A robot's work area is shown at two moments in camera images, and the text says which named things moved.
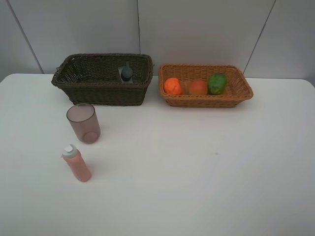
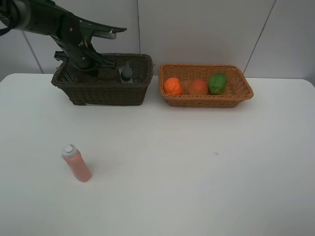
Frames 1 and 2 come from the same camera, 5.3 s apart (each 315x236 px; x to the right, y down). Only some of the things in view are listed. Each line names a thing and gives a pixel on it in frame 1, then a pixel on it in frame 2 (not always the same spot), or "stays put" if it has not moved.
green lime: (217, 83) stays put
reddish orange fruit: (198, 88) stays put
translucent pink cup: (83, 118) → (85, 77)
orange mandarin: (172, 86) stays put
